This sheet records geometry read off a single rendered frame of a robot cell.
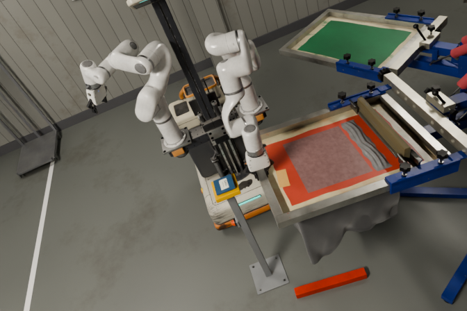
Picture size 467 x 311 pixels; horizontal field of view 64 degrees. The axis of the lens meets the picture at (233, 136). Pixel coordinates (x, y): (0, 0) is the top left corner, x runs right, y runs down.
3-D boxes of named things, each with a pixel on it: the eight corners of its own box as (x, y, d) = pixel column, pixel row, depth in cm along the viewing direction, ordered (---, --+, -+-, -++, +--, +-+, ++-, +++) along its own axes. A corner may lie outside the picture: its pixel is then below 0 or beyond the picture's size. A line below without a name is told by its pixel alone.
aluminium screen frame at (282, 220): (279, 229, 152) (277, 223, 149) (242, 141, 197) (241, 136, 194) (457, 167, 155) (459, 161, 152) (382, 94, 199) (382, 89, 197)
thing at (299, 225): (312, 267, 190) (297, 220, 162) (283, 202, 224) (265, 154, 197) (317, 265, 190) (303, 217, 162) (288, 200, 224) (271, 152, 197)
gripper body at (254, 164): (263, 140, 165) (267, 157, 172) (241, 147, 165) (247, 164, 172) (268, 150, 159) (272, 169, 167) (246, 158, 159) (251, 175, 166)
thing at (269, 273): (258, 295, 242) (208, 209, 180) (249, 266, 259) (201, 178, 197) (289, 282, 242) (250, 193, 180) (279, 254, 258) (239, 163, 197)
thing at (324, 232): (316, 265, 189) (301, 218, 162) (313, 259, 192) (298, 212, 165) (400, 232, 189) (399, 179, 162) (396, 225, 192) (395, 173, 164)
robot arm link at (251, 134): (232, 116, 162) (252, 108, 163) (237, 135, 169) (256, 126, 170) (244, 136, 151) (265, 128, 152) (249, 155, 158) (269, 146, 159)
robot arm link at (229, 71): (210, 35, 156) (244, 25, 153) (225, 81, 166) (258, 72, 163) (206, 46, 142) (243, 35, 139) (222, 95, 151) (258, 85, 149)
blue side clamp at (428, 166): (390, 194, 153) (391, 183, 149) (383, 186, 157) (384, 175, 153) (458, 171, 154) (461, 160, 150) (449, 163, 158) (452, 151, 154)
